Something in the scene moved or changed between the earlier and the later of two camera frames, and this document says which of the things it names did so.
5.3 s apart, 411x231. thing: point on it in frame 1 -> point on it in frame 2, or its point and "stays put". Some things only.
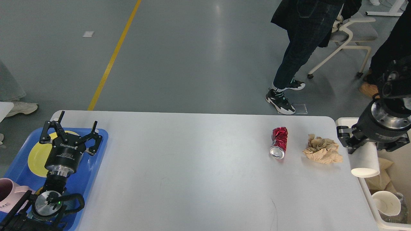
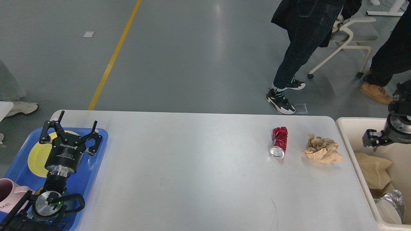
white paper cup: x=364 y=162 -> x=388 y=213
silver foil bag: x=402 y=217 -> x=396 y=197
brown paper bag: x=381 y=182 stays put
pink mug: x=10 y=194 stays put
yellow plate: x=38 y=156 stays put
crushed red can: x=279 y=137 stays put
